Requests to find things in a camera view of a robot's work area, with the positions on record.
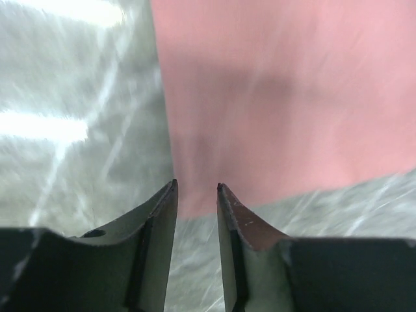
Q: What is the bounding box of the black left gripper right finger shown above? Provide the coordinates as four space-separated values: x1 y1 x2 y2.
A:
217 183 415 311

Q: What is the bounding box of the pink graphic t-shirt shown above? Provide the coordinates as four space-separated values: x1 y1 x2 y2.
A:
151 1 415 218

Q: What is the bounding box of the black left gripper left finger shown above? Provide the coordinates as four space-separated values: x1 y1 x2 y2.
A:
1 181 178 311

